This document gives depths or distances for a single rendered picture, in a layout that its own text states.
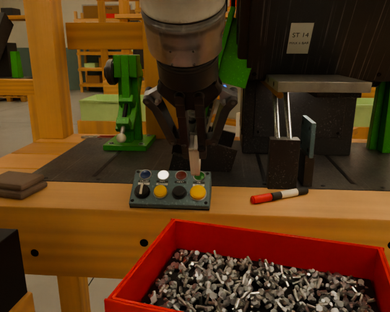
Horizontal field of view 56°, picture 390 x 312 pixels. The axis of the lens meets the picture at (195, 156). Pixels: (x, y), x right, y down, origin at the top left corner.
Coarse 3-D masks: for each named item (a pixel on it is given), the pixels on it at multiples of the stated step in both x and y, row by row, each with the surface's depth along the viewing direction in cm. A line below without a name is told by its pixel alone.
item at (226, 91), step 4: (220, 84) 47; (224, 88) 47; (224, 92) 47; (228, 92) 47; (232, 92) 48; (236, 92) 48; (220, 96) 48; (224, 96) 48; (228, 96) 48; (236, 96) 48; (220, 100) 48; (224, 100) 48; (224, 104) 48
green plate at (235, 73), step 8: (232, 8) 77; (232, 16) 78; (232, 24) 79; (224, 32) 79; (232, 32) 80; (224, 40) 79; (232, 40) 80; (224, 48) 80; (232, 48) 81; (224, 56) 81; (232, 56) 81; (224, 64) 82; (232, 64) 82; (240, 64) 81; (224, 72) 82; (232, 72) 82; (240, 72) 82; (248, 72) 82; (224, 80) 83; (232, 80) 82; (240, 80) 82
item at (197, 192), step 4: (192, 188) 67; (196, 188) 67; (200, 188) 67; (204, 188) 67; (192, 192) 66; (196, 192) 66; (200, 192) 66; (204, 192) 66; (192, 196) 66; (196, 196) 66; (200, 196) 66; (204, 196) 67
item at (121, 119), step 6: (132, 90) 108; (120, 96) 106; (132, 96) 106; (120, 102) 106; (126, 102) 106; (132, 102) 106; (120, 108) 108; (126, 108) 106; (132, 108) 108; (120, 114) 107; (126, 114) 105; (132, 114) 107; (120, 120) 103; (126, 120) 103; (132, 120) 106; (120, 126) 104; (126, 126) 104; (132, 126) 105
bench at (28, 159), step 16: (32, 144) 121; (48, 144) 121; (64, 144) 121; (0, 160) 104; (16, 160) 104; (32, 160) 104; (48, 160) 104; (64, 288) 146; (80, 288) 147; (64, 304) 148; (80, 304) 148
